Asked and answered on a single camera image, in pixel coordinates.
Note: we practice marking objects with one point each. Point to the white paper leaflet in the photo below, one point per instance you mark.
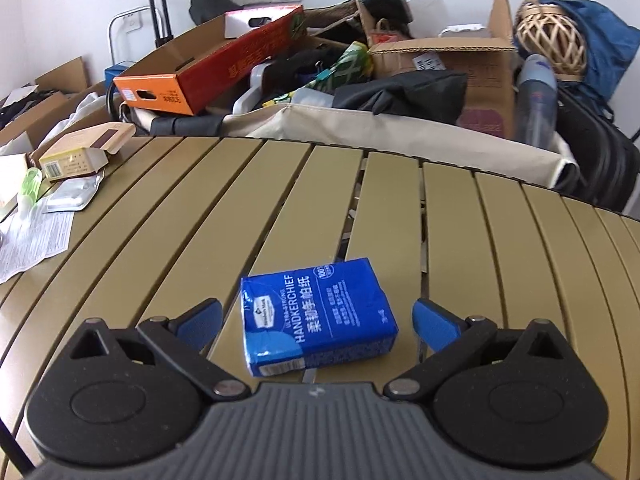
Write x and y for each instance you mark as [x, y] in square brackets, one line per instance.
[30, 245]

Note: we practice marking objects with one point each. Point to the green tube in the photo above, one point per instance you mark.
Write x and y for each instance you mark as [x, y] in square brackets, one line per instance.
[31, 182]

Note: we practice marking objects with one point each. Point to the brown open cardboard box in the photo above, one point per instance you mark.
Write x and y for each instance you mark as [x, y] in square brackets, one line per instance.
[480, 90]

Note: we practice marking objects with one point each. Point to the white cloth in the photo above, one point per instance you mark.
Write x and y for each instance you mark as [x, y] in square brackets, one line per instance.
[85, 110]

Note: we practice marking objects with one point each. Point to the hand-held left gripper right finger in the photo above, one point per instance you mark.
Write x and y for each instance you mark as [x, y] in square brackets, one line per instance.
[437, 325]

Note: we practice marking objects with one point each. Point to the silver blister pack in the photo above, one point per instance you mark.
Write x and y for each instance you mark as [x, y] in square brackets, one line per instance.
[70, 195]

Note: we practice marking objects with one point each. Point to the brown paper bag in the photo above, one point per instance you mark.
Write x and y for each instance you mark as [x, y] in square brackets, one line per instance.
[387, 37]

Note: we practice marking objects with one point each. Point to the chrome tube frame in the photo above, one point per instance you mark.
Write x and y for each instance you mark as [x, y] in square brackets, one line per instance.
[110, 35]

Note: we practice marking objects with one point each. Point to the small yellow carton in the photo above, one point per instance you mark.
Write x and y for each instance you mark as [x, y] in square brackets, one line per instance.
[70, 164]

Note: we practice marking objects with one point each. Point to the blue box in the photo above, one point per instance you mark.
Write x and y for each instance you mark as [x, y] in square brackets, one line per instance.
[114, 72]

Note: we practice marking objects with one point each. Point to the grey-blue water bottle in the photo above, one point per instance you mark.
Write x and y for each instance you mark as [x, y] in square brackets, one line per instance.
[535, 100]

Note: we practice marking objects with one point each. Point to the blue tissue packet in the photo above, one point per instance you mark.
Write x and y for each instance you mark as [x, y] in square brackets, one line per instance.
[310, 320]

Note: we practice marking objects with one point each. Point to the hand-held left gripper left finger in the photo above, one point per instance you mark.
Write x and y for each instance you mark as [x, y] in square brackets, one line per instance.
[200, 325]

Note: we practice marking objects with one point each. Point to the white plastic item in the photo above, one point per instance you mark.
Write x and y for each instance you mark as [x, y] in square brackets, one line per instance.
[250, 85]

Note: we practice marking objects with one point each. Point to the black soft bag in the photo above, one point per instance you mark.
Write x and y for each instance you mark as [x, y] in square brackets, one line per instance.
[410, 92]

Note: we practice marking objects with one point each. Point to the green patterned packet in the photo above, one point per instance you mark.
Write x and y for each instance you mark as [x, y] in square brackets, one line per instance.
[350, 62]

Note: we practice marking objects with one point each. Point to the rattan ball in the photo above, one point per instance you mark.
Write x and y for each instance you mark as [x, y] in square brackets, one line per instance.
[550, 42]

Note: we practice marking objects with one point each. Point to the black suitcase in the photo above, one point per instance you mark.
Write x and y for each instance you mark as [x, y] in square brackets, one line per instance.
[600, 150]

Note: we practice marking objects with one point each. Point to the blue bag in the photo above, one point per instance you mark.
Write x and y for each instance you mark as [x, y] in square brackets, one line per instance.
[610, 45]

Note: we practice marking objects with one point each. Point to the orange cardboard box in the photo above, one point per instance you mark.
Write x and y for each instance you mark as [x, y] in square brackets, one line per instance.
[150, 95]

